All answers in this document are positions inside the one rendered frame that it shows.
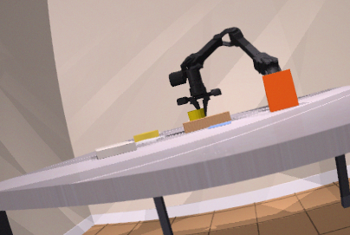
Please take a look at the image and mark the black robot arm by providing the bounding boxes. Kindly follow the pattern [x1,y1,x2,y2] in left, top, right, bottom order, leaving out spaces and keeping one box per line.
[169,27,281,87]

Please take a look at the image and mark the yellow cup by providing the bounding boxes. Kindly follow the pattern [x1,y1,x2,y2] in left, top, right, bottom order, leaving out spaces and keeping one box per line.
[187,108,205,121]

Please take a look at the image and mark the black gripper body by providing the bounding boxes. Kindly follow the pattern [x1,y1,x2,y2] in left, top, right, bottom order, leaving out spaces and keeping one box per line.
[177,79,221,105]

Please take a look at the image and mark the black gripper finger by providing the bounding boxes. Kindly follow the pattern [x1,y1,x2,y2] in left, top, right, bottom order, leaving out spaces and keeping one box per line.
[190,101,201,110]
[203,98,211,117]

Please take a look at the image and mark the tan flat bar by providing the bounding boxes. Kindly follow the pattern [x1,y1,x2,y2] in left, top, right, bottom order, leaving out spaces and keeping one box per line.
[183,111,231,134]

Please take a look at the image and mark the yellow rectangular block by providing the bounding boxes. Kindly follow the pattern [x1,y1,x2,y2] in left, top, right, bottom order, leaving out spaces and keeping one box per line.
[133,130,159,142]

